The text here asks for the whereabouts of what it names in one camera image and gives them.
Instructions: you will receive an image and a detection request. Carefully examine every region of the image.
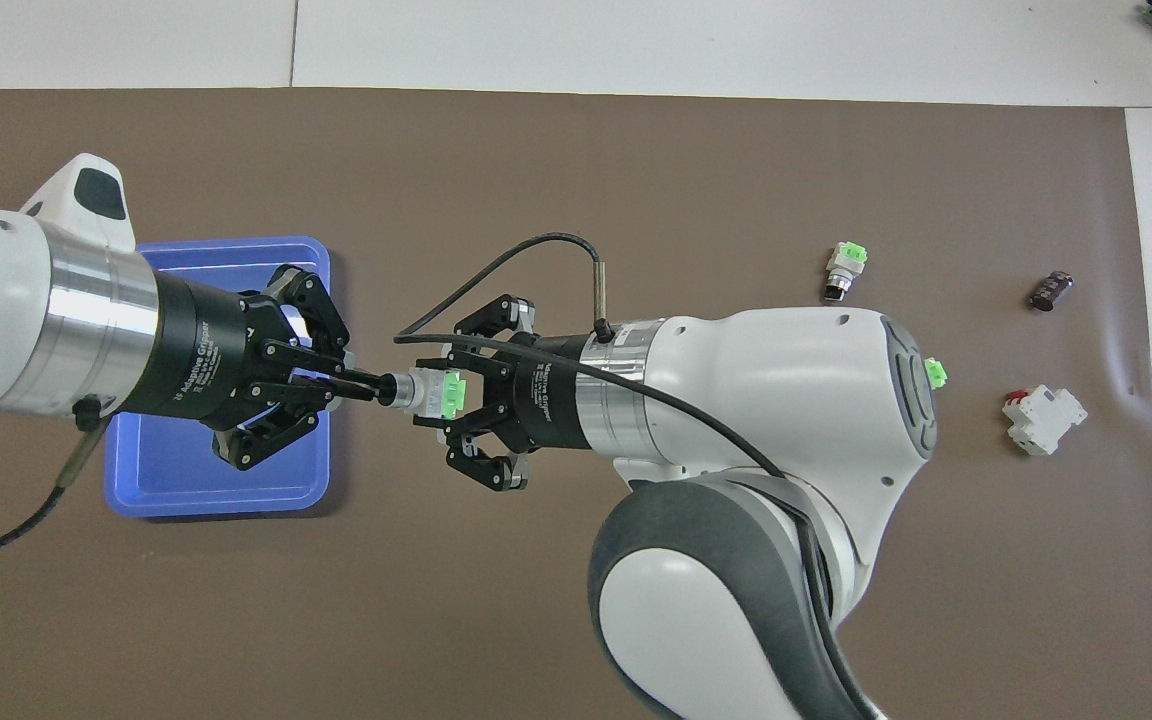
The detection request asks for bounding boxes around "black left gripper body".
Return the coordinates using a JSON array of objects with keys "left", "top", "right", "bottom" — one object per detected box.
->
[{"left": 121, "top": 272, "right": 287, "bottom": 421}]

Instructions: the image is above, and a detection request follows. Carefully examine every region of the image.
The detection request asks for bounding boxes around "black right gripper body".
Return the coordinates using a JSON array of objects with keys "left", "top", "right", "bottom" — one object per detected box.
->
[{"left": 511, "top": 335, "right": 592, "bottom": 451}]

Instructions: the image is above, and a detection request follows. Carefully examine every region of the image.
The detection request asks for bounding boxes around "blue plastic tray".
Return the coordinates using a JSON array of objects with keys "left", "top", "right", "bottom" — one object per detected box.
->
[{"left": 103, "top": 236, "right": 334, "bottom": 519}]

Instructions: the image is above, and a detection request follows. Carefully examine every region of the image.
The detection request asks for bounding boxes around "brown table mat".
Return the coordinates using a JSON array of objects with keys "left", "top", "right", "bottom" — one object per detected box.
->
[{"left": 0, "top": 88, "right": 1152, "bottom": 720}]

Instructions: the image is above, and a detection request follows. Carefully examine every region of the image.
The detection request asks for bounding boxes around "white circuit breaker red lever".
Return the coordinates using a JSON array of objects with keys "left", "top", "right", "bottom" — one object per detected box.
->
[{"left": 1001, "top": 387, "right": 1089, "bottom": 457}]

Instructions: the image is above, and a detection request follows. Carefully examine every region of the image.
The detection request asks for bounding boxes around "small dark cylindrical capacitor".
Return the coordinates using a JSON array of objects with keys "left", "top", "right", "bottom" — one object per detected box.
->
[{"left": 1029, "top": 270, "right": 1076, "bottom": 312}]

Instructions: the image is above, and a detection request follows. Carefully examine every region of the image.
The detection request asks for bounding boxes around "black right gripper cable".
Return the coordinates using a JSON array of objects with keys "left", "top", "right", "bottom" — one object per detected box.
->
[{"left": 393, "top": 233, "right": 897, "bottom": 720}]

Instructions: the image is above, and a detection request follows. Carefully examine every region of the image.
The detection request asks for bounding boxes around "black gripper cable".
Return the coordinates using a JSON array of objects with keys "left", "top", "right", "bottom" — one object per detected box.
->
[
  {"left": 0, "top": 395, "right": 107, "bottom": 564},
  {"left": 393, "top": 233, "right": 897, "bottom": 720}
]

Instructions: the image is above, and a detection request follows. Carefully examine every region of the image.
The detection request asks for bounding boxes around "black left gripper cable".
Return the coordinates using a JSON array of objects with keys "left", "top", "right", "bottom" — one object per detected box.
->
[{"left": 0, "top": 395, "right": 107, "bottom": 564}]

